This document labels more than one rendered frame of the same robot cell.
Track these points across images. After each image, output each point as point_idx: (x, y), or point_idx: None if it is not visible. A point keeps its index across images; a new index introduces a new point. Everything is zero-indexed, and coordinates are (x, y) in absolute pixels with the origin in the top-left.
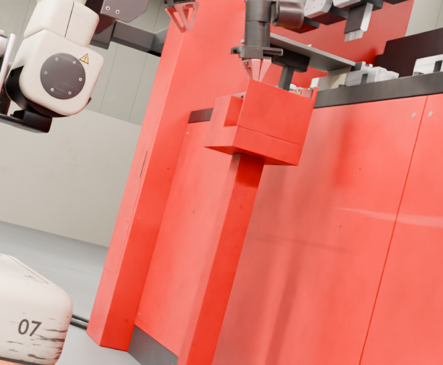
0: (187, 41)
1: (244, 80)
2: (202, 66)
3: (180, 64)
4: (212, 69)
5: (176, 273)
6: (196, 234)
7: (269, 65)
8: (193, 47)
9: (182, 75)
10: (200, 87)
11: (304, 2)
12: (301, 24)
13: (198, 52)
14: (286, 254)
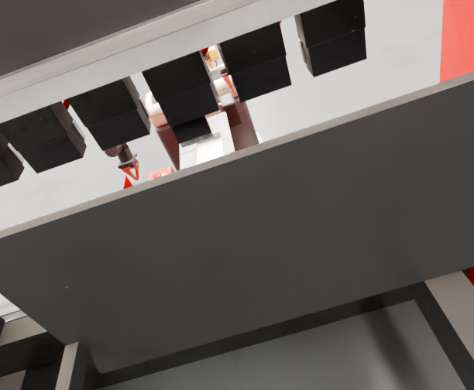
0: (446, 10)
1: None
2: (458, 39)
3: (444, 36)
4: (465, 42)
5: None
6: None
7: (123, 171)
8: (451, 17)
9: (446, 49)
10: (459, 63)
11: (300, 46)
12: (110, 156)
13: (455, 22)
14: None
